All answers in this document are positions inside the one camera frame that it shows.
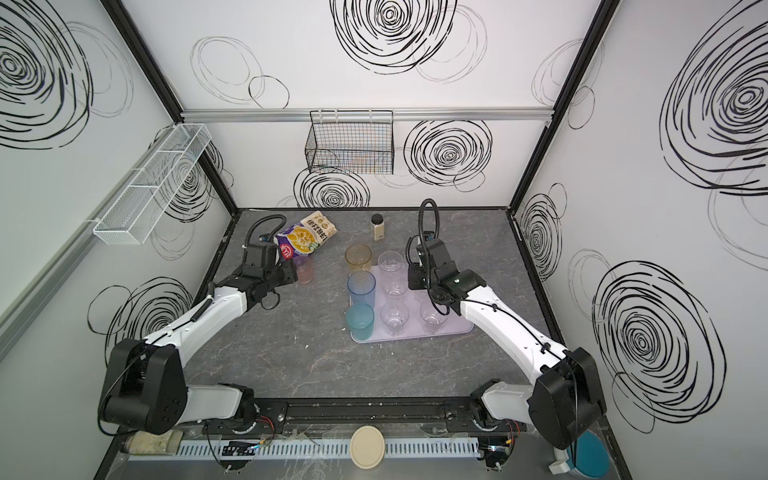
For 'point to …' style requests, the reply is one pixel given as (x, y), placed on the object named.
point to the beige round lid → (367, 447)
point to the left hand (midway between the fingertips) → (290, 265)
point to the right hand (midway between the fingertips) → (411, 270)
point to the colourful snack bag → (304, 237)
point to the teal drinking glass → (360, 319)
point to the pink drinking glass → (305, 268)
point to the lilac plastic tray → (426, 318)
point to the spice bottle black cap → (379, 226)
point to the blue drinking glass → (361, 285)
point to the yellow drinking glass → (358, 257)
